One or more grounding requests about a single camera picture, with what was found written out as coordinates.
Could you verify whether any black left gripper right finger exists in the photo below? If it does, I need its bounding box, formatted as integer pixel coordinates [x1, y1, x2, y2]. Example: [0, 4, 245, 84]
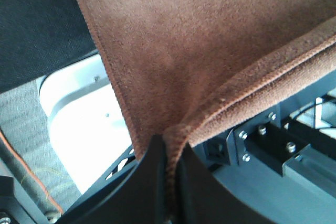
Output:
[176, 144, 273, 224]

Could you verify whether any brown towel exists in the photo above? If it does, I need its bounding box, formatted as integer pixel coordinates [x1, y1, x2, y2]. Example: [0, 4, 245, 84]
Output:
[64, 0, 336, 180]

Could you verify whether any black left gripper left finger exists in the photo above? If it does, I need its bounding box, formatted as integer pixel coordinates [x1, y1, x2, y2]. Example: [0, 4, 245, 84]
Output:
[58, 135, 166, 223]

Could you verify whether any black table mat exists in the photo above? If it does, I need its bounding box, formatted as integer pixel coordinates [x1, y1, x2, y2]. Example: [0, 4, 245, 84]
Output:
[1, 0, 97, 92]

